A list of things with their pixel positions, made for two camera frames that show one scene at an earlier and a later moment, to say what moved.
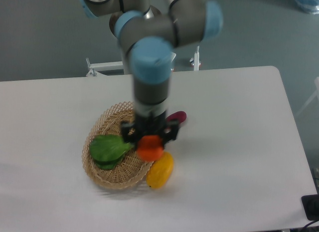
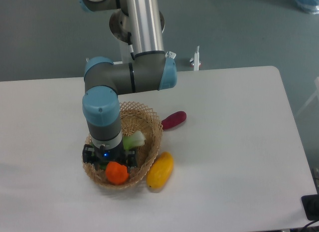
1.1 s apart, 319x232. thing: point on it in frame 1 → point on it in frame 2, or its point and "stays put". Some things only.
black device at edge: x=310 y=203 stays put
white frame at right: x=316 y=82 stays put
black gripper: x=156 y=125 → x=91 y=155
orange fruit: x=150 y=147 → x=116 y=173
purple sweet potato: x=180 y=116 stays put
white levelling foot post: x=196 y=60 stays put
